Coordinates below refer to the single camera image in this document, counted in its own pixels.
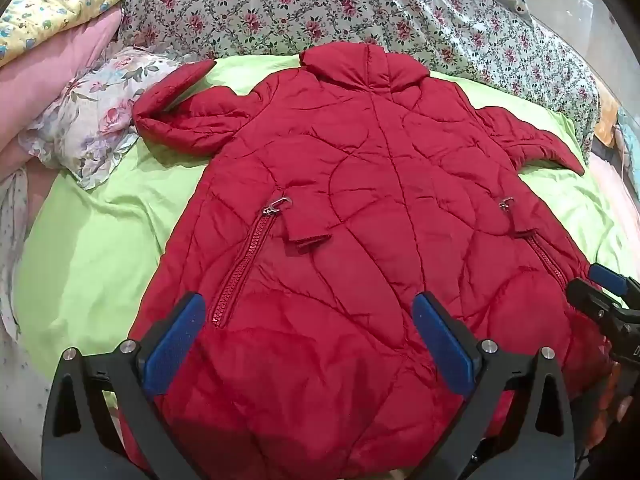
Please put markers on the pink blanket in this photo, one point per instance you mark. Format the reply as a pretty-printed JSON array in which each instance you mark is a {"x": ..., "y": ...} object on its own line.
[{"x": 45, "y": 90}]

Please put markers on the red quilted jacket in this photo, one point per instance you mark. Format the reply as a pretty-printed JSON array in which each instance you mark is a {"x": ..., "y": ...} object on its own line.
[{"x": 350, "y": 210}]

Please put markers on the white small-flower sheet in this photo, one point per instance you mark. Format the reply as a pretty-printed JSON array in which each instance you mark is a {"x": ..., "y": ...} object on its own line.
[{"x": 12, "y": 240}]

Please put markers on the pastel floral pillow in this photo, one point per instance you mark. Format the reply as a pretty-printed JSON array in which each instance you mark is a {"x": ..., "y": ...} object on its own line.
[{"x": 95, "y": 125}]

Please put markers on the rose print quilt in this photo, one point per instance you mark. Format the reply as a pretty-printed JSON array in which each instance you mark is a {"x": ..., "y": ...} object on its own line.
[{"x": 300, "y": 5}]

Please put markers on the pale pink cloth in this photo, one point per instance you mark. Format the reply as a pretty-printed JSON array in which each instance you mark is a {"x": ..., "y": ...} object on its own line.
[{"x": 617, "y": 200}]

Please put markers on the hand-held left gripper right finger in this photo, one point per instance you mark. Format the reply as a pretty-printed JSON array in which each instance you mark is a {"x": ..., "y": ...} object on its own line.
[{"x": 445, "y": 345}]

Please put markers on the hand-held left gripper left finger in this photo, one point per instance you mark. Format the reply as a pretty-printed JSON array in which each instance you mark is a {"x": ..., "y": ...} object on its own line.
[{"x": 175, "y": 340}]

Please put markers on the yellow floral quilt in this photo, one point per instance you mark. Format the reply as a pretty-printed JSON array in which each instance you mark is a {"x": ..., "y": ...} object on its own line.
[{"x": 50, "y": 15}]

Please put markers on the orange cloth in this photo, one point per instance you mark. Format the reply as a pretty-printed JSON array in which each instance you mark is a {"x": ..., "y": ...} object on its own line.
[{"x": 607, "y": 117}]

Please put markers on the light green bed sheet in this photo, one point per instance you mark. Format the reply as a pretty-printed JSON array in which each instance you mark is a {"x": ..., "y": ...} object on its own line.
[{"x": 100, "y": 260}]

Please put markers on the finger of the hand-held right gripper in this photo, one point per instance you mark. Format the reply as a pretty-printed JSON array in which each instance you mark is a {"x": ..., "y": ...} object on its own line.
[
  {"x": 607, "y": 276},
  {"x": 592, "y": 302}
]

